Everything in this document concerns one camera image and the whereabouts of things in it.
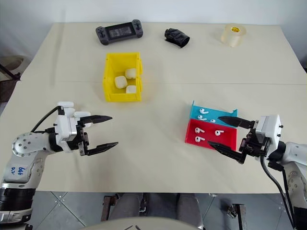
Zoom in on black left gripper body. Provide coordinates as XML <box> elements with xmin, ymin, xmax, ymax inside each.
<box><xmin>69</xmin><ymin>118</ymin><xmax>91</xmax><ymax>158</ymax></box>

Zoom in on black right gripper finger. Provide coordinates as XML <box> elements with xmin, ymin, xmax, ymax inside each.
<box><xmin>207</xmin><ymin>141</ymin><xmax>246</xmax><ymax>165</ymax></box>
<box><xmin>218</xmin><ymin>116</ymin><xmax>255</xmax><ymax>129</ymax></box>

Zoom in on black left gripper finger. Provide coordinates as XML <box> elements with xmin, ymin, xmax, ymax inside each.
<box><xmin>80</xmin><ymin>115</ymin><xmax>113</xmax><ymax>127</ymax></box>
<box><xmin>86</xmin><ymin>142</ymin><xmax>118</xmax><ymax>157</ymax></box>

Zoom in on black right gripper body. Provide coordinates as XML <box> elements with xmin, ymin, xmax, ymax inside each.
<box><xmin>241</xmin><ymin>119</ymin><xmax>271</xmax><ymax>158</ymax></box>

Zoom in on yellow plastic bin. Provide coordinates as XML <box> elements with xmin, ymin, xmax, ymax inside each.
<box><xmin>102</xmin><ymin>52</ymin><xmax>144</xmax><ymax>103</ymax></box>

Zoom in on teal plastic tray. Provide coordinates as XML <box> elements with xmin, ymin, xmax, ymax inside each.
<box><xmin>189</xmin><ymin>100</ymin><xmax>238</xmax><ymax>127</ymax></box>

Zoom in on red plastic tray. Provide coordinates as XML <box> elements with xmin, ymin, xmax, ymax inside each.
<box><xmin>184</xmin><ymin>119</ymin><xmax>238</xmax><ymax>151</ymax></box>

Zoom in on clear tape roll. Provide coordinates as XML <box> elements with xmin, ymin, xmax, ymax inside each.
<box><xmin>220</xmin><ymin>23</ymin><xmax>247</xmax><ymax>48</ymax></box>

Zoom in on dark grey handheld game console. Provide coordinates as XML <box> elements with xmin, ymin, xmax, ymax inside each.
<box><xmin>95</xmin><ymin>20</ymin><xmax>144</xmax><ymax>46</ymax></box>

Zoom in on black crumpled sleeve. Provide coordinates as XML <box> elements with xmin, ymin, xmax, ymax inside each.
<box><xmin>164</xmin><ymin>28</ymin><xmax>190</xmax><ymax>48</ymax></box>

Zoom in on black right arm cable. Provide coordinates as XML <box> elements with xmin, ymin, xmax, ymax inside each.
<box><xmin>259</xmin><ymin>153</ymin><xmax>298</xmax><ymax>230</ymax></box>

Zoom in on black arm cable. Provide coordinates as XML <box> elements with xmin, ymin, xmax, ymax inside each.
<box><xmin>30</xmin><ymin>105</ymin><xmax>61</xmax><ymax>134</ymax></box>
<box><xmin>259</xmin><ymin>153</ymin><xmax>298</xmax><ymax>230</ymax></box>

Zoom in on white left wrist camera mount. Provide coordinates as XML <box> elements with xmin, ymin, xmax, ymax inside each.
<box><xmin>55</xmin><ymin>112</ymin><xmax>79</xmax><ymax>153</ymax></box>

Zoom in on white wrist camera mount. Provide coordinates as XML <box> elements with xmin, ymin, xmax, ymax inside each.
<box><xmin>55</xmin><ymin>112</ymin><xmax>79</xmax><ymax>153</ymax></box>
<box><xmin>255</xmin><ymin>114</ymin><xmax>283</xmax><ymax>146</ymax></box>

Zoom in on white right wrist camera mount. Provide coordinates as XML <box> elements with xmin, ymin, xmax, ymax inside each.
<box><xmin>255</xmin><ymin>114</ymin><xmax>283</xmax><ymax>146</ymax></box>

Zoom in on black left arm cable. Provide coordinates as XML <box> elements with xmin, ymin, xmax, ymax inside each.
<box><xmin>30</xmin><ymin>105</ymin><xmax>61</xmax><ymax>134</ymax></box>

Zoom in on rusty metal table bracket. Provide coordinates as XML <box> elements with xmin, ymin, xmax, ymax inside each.
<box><xmin>227</xmin><ymin>202</ymin><xmax>248</xmax><ymax>230</ymax></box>
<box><xmin>100</xmin><ymin>193</ymin><xmax>120</xmax><ymax>222</ymax></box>

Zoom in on pale stool with dark frame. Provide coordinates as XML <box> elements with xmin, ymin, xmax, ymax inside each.
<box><xmin>0</xmin><ymin>54</ymin><xmax>27</xmax><ymax>82</ymax></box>

